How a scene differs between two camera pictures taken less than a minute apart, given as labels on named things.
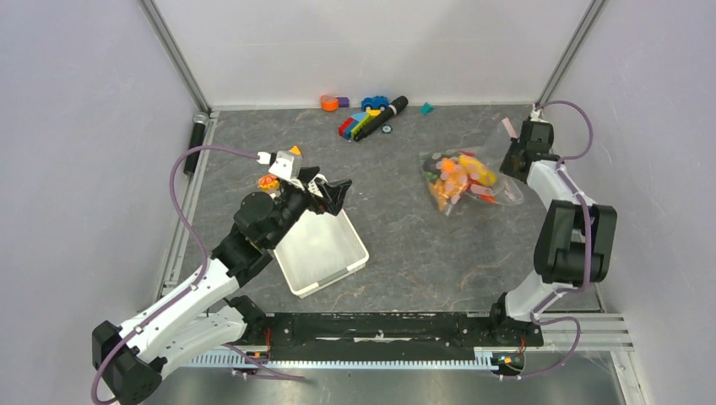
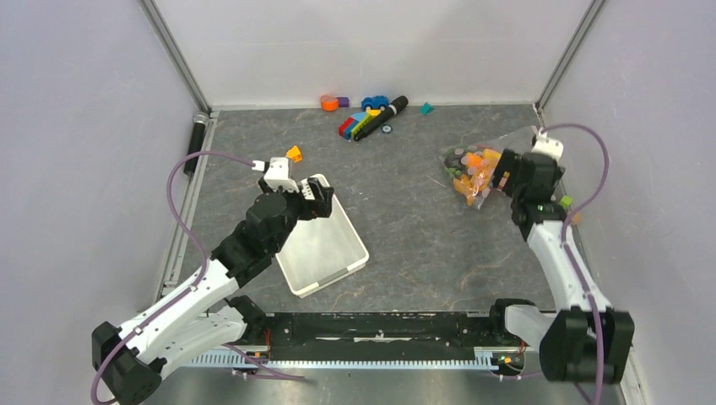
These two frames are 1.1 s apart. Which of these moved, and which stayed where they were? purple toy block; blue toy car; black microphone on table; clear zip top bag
Moved: clear zip top bag
Stayed: purple toy block; blue toy car; black microphone on table
